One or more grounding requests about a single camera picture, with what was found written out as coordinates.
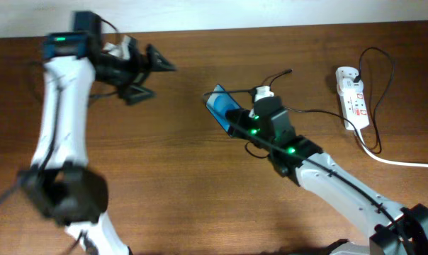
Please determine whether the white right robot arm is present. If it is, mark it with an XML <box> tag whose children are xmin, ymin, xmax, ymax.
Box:
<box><xmin>223</xmin><ymin>97</ymin><xmax>428</xmax><ymax>254</ymax></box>

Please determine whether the white USB charger plug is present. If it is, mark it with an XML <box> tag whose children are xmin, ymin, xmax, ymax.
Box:
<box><xmin>337</xmin><ymin>78</ymin><xmax>364</xmax><ymax>96</ymax></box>

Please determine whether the white power strip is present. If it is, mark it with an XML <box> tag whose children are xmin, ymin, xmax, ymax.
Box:
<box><xmin>335</xmin><ymin>67</ymin><xmax>369</xmax><ymax>131</ymax></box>

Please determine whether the blue Galaxy smartphone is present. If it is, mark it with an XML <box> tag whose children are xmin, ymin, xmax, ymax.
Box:
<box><xmin>205</xmin><ymin>84</ymin><xmax>242</xmax><ymax>137</ymax></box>

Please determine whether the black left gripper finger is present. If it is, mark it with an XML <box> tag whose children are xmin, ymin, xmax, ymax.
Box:
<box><xmin>146</xmin><ymin>44</ymin><xmax>176</xmax><ymax>72</ymax></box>
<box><xmin>118</xmin><ymin>85</ymin><xmax>155</xmax><ymax>106</ymax></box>

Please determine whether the black USB charging cable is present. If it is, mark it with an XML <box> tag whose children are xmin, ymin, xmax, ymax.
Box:
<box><xmin>260</xmin><ymin>47</ymin><xmax>396</xmax><ymax>155</ymax></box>

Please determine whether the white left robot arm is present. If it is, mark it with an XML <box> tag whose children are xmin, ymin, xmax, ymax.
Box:
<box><xmin>20</xmin><ymin>31</ymin><xmax>176</xmax><ymax>254</ymax></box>

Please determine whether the white power strip cord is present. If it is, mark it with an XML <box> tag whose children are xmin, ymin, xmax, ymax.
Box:
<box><xmin>354</xmin><ymin>127</ymin><xmax>428</xmax><ymax>170</ymax></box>

